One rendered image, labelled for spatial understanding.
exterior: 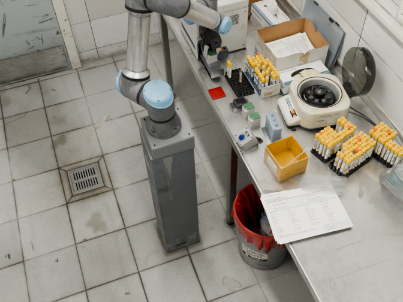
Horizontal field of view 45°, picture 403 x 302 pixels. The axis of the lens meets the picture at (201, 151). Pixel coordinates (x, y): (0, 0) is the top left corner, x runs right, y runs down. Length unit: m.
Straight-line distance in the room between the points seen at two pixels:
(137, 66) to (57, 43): 1.90
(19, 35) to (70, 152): 0.94
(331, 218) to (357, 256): 0.17
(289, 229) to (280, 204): 0.12
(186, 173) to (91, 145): 1.25
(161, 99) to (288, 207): 0.66
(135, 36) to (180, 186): 0.78
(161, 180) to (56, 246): 0.98
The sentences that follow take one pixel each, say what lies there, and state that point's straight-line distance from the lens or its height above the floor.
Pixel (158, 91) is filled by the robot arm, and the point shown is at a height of 1.18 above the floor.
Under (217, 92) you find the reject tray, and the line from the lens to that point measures 2.35.
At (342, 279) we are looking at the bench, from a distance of 1.85.
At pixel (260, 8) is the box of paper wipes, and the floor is 0.93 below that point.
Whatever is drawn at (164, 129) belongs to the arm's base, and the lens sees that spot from 2.03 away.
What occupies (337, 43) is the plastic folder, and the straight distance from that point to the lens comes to 2.47.
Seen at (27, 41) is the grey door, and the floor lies 0.34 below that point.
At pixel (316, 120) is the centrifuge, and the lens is 2.17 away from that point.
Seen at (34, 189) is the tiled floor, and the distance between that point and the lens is 3.26.
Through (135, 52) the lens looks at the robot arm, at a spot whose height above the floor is 1.30.
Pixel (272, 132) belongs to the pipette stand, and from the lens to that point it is 2.08.
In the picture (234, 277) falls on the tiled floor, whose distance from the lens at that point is 2.76.
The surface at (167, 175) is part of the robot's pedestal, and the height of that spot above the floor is 0.73.
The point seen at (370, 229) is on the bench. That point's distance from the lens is 1.97.
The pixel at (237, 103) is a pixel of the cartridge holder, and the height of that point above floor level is 0.89.
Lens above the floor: 2.51
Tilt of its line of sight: 51 degrees down
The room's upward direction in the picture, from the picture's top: 2 degrees counter-clockwise
